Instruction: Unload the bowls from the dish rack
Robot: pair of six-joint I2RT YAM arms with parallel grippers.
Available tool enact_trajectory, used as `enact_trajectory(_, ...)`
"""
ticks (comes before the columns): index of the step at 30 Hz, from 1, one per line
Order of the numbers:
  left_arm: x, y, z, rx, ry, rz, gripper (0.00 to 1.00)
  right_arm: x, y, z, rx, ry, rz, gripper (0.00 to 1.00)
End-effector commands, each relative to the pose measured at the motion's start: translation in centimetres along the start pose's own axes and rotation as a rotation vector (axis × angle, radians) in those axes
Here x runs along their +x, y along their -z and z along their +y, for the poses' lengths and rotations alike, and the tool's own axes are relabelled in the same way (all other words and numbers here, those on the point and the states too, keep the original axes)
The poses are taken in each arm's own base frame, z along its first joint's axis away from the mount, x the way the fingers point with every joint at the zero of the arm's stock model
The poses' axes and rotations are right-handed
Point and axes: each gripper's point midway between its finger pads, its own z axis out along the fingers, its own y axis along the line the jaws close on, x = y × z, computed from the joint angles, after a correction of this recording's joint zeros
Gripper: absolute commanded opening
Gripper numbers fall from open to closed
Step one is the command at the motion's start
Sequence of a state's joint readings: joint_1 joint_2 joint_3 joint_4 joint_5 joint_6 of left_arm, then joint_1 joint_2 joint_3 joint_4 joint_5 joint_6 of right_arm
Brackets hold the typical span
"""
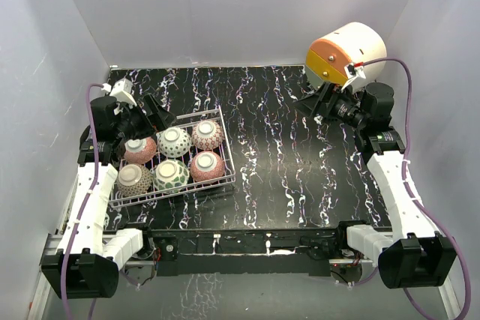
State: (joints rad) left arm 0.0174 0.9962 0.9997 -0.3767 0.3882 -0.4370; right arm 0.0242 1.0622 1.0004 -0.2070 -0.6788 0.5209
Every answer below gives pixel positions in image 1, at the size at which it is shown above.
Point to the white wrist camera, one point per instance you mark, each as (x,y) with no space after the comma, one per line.
(356,78)
(121,91)

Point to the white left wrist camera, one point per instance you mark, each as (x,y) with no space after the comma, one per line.
(121,91)

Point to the brown patterned bowl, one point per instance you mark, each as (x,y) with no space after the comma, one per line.
(133,180)

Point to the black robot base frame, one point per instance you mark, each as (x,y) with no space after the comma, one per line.
(313,251)

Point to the white wire dish rack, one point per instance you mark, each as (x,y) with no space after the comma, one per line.
(187,122)

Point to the aluminium rail frame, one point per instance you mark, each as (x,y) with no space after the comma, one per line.
(83,266)

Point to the pink floral bowl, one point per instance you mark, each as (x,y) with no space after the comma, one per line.
(207,166)
(140,151)

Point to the white bowl red lattice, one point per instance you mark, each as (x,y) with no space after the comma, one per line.
(207,135)

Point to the white bowl brown diamonds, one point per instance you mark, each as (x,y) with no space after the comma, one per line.
(174,142)

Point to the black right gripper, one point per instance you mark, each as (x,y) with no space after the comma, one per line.
(312,105)

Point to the round white mini drawer cabinet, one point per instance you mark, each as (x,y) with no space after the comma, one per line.
(328,56)

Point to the pink floral bowl front right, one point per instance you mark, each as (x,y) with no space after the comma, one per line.
(207,166)

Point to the pink floral bowl back left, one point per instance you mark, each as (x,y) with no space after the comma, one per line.
(140,151)

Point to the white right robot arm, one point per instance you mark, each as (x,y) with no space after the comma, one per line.
(416,254)

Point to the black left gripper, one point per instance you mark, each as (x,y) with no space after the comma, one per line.
(159,119)

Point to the white bowl green leaves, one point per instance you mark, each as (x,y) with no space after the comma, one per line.
(169,175)

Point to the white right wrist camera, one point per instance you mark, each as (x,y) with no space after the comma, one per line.
(356,78)

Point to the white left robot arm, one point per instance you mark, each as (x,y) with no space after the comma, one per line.
(99,150)

